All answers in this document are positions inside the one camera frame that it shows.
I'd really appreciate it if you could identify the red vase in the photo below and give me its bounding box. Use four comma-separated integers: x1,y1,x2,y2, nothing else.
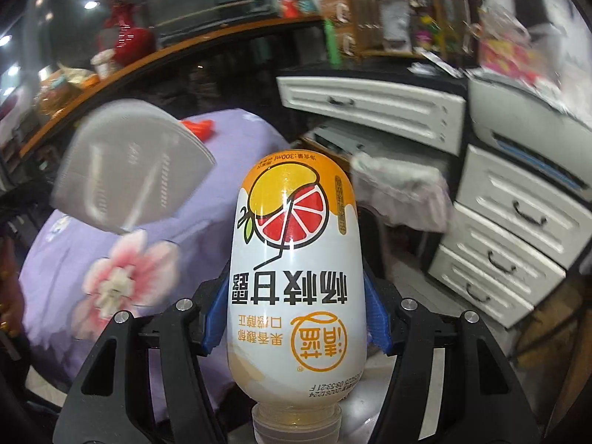
104,2,156,68

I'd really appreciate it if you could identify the white small drawer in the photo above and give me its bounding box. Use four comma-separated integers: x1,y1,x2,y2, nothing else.
455,145,592,269
428,245,535,330
437,203,567,308

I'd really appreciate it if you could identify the red foam fruit net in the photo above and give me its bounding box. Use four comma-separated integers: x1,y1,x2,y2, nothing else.
180,119,216,140

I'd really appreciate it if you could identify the purple floral tablecloth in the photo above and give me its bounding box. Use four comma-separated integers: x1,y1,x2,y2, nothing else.
17,108,297,408

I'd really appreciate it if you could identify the plastic drink cup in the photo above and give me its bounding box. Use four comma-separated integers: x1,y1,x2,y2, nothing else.
91,50,117,80

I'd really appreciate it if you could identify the golden decorated bowl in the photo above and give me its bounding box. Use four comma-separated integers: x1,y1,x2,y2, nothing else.
37,68,94,117

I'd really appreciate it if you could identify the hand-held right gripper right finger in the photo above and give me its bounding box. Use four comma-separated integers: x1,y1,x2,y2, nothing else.
363,259,542,444

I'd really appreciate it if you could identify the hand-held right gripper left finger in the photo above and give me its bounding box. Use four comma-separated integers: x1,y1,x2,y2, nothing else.
54,259,255,444

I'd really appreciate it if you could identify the green bottle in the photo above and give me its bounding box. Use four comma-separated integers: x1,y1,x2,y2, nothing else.
324,18,343,68

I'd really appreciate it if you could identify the wooden counter shelf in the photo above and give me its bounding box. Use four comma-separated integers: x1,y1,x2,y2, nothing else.
18,14,324,158

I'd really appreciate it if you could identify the brown box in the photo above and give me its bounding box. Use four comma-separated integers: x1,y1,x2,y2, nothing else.
333,0,361,26
334,25,362,57

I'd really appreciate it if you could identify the white wide drawer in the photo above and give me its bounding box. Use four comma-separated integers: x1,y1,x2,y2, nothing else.
276,75,467,157

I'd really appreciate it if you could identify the white face mask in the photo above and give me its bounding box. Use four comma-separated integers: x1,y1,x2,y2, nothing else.
50,98,218,236

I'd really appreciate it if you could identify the white printer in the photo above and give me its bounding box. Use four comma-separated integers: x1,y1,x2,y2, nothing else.
467,74,592,195

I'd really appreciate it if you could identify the clear plastic bag with packets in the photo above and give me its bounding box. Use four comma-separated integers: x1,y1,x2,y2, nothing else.
478,22,556,99

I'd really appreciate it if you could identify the white orange-label drink bottle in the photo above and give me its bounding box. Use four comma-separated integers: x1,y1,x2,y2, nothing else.
228,152,368,444

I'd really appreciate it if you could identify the bin with pale plastic liner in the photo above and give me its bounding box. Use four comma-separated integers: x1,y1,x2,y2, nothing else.
351,152,455,233

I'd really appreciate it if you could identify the person's left hand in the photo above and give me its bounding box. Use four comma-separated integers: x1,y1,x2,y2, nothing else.
0,236,23,361

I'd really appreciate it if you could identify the glass terrarium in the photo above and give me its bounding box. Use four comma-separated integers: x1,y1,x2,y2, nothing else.
143,0,260,48

